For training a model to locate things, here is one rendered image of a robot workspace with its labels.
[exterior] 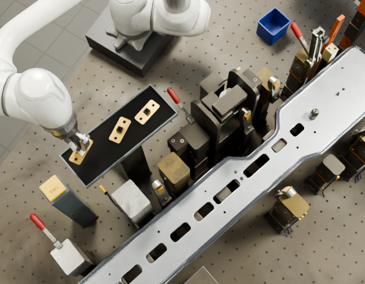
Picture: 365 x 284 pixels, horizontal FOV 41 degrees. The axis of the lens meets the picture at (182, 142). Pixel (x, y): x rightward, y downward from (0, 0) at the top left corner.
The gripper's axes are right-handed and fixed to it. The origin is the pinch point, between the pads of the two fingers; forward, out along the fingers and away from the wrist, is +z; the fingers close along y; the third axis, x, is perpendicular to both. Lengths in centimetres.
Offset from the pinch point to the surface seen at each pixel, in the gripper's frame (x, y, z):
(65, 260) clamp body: -29.9, 7.8, 20.1
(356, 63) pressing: 77, 65, 25
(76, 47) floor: 79, -81, 126
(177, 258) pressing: -13.7, 38.2, 26.0
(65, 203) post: -14.7, -0.9, 18.5
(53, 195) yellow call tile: -15.0, -2.5, 10.0
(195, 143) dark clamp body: 21.3, 27.6, 17.8
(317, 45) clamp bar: 69, 50, 12
